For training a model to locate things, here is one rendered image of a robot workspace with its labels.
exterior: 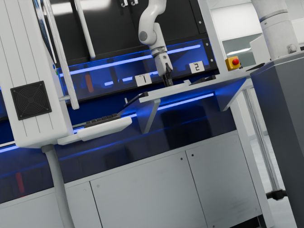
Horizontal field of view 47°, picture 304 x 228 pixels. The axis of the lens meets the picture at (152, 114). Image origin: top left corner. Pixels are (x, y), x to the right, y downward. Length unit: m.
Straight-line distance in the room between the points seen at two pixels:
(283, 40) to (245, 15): 6.79
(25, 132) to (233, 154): 1.24
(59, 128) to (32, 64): 0.25
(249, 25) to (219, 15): 0.75
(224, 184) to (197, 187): 0.17
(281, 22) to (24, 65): 1.02
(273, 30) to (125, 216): 1.14
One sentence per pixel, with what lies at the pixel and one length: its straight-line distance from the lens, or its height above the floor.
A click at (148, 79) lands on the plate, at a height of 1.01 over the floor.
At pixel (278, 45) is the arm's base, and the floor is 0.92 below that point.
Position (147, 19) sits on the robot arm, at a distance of 1.72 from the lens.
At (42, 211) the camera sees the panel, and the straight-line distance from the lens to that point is 1.82.
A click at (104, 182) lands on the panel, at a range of 1.83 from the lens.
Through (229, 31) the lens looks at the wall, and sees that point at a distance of 7.94.
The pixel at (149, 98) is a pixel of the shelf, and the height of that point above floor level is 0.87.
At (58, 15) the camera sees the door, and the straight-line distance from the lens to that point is 1.98.
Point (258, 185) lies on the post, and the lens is 2.17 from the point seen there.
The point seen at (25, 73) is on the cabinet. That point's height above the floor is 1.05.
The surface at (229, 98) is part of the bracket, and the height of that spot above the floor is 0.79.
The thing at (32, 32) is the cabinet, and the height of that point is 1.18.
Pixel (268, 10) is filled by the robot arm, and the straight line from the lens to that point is 1.56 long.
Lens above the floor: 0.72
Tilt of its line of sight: 3 degrees up
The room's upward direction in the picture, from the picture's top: 16 degrees counter-clockwise
